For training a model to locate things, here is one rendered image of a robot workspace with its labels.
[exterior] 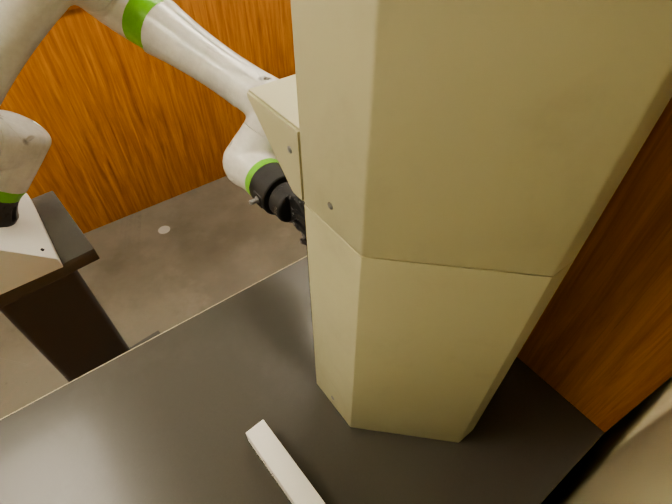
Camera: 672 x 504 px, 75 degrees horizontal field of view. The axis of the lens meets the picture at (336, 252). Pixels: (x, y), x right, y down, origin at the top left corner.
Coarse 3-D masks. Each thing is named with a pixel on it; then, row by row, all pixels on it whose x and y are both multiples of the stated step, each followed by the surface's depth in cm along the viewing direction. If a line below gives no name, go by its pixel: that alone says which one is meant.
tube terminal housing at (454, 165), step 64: (320, 0) 33; (384, 0) 28; (448, 0) 28; (512, 0) 27; (576, 0) 27; (640, 0) 26; (320, 64) 37; (384, 64) 31; (448, 64) 31; (512, 64) 30; (576, 64) 30; (640, 64) 29; (320, 128) 42; (384, 128) 35; (448, 128) 34; (512, 128) 34; (576, 128) 33; (640, 128) 33; (320, 192) 48; (384, 192) 40; (448, 192) 39; (512, 192) 38; (576, 192) 37; (320, 256) 56; (384, 256) 46; (448, 256) 45; (512, 256) 43; (320, 320) 67; (384, 320) 55; (448, 320) 53; (512, 320) 51; (320, 384) 85; (384, 384) 67; (448, 384) 64
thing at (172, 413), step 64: (192, 320) 97; (256, 320) 97; (128, 384) 87; (192, 384) 87; (256, 384) 87; (512, 384) 87; (0, 448) 79; (64, 448) 79; (128, 448) 79; (192, 448) 79; (320, 448) 79; (384, 448) 79; (448, 448) 79; (512, 448) 79; (576, 448) 79
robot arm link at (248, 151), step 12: (240, 132) 89; (252, 132) 88; (240, 144) 88; (252, 144) 88; (264, 144) 88; (228, 156) 90; (240, 156) 88; (252, 156) 88; (264, 156) 88; (228, 168) 90; (240, 168) 88; (252, 168) 86; (240, 180) 89
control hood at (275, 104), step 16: (288, 80) 53; (256, 96) 51; (272, 96) 50; (288, 96) 50; (256, 112) 52; (272, 112) 49; (288, 112) 48; (272, 128) 50; (288, 128) 47; (272, 144) 52; (288, 144) 49; (288, 160) 51; (288, 176) 53
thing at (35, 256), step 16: (32, 208) 118; (16, 224) 108; (32, 224) 112; (0, 240) 99; (16, 240) 102; (32, 240) 106; (48, 240) 110; (0, 256) 97; (16, 256) 99; (32, 256) 102; (48, 256) 105; (0, 272) 99; (16, 272) 101; (32, 272) 104; (48, 272) 106; (0, 288) 101
